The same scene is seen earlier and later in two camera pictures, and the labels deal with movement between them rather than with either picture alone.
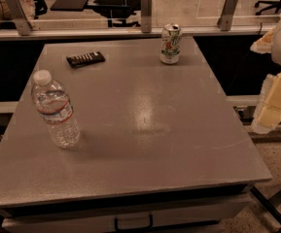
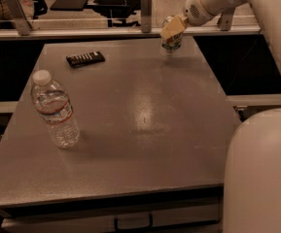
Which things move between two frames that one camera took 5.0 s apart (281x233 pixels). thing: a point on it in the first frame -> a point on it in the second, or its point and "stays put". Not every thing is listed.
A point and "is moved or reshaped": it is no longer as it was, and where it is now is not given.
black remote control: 85,59 stays put
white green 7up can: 170,44 is moved or reshaped
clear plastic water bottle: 53,103 stays put
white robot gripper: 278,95 -> 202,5
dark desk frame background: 118,4 stays put
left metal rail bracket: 20,18 stays put
